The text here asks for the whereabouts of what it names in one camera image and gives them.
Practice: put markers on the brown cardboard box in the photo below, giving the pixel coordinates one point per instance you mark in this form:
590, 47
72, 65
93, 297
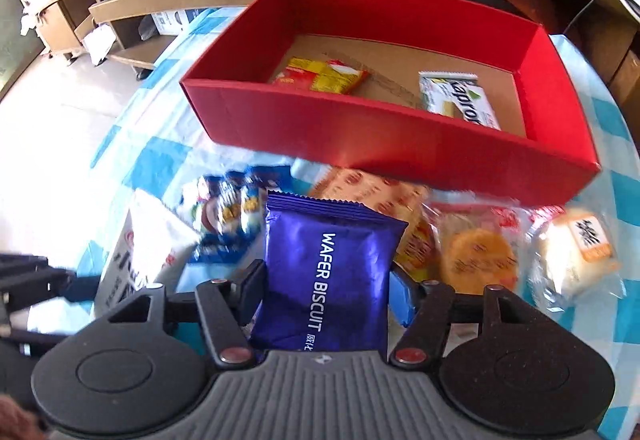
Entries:
627, 84

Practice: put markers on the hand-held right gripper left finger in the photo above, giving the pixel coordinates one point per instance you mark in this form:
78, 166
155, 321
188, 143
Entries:
252, 285

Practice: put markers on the white and green wafer packet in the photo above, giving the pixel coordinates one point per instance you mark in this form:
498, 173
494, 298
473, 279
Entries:
455, 99

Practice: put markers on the orange patterned snack bag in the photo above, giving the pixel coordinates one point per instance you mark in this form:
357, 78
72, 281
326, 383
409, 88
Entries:
380, 200

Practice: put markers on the white and blue carton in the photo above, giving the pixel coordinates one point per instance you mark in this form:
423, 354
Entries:
175, 22

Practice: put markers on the purple wafer biscuit packet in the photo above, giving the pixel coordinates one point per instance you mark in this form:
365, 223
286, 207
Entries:
325, 270

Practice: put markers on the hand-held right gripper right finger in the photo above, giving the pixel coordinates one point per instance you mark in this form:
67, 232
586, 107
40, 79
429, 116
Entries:
402, 300

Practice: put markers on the orange round cake packet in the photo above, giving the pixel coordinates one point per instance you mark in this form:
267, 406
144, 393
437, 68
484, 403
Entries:
480, 255

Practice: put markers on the white packet with red print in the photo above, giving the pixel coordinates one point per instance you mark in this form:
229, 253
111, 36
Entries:
145, 245

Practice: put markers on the blue snack packet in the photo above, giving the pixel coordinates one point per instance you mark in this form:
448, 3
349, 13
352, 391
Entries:
230, 215

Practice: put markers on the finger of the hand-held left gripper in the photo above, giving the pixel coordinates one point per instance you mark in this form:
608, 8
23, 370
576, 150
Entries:
30, 337
45, 285

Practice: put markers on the yellow and red snack packet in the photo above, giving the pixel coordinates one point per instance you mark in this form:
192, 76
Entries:
325, 77

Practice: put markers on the red cardboard box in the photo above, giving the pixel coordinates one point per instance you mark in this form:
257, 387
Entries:
350, 139

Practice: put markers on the white bun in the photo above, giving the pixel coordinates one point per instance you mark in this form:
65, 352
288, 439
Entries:
575, 250

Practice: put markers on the blue checkered tablecloth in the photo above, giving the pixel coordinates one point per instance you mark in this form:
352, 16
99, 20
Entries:
150, 164

